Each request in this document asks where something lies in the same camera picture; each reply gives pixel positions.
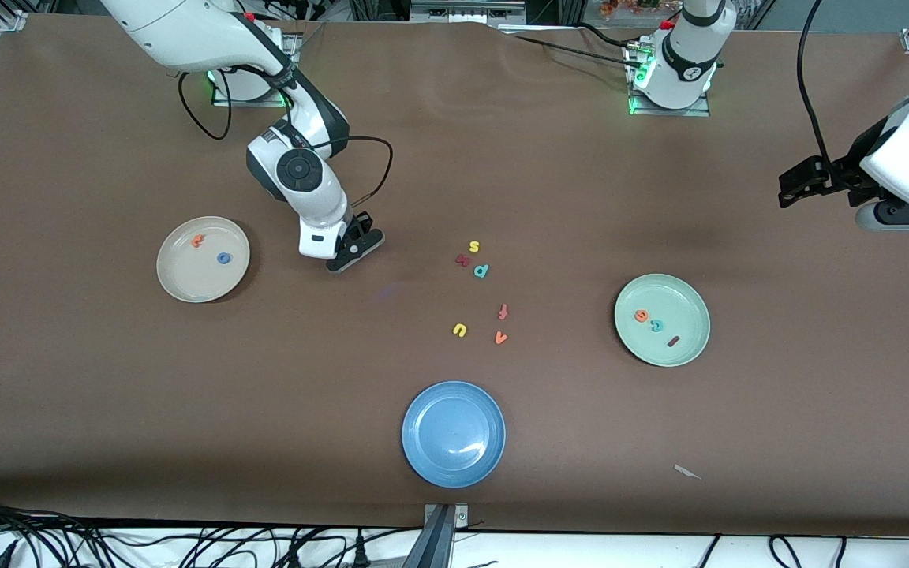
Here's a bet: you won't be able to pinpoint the metal frame bar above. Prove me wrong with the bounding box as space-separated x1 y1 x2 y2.
410 0 527 24

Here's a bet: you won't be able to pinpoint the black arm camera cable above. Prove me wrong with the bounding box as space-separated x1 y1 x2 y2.
177 69 395 214
796 0 834 170

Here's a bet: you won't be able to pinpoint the blue plate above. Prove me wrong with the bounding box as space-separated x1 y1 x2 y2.
402 381 507 489

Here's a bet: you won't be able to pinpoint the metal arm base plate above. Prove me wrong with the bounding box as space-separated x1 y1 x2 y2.
627 43 713 118
211 32 299 108

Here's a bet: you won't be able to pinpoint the beige brown plate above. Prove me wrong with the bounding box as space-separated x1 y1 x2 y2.
156 216 251 304

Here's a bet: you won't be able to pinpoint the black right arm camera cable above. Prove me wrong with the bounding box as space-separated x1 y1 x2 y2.
177 69 395 214

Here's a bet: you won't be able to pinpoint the metal bracket with bolt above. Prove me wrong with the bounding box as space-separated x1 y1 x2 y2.
423 503 470 531

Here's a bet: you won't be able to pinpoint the aluminium profile beam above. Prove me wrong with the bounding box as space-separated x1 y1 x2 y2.
401 505 455 568

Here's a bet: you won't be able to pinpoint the green plate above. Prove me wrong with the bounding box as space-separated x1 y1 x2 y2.
614 273 712 368

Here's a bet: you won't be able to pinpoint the orange dried flowers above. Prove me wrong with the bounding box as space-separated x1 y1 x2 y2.
600 0 664 20

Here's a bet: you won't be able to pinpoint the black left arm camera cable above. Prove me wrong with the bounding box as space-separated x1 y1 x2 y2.
796 0 834 170

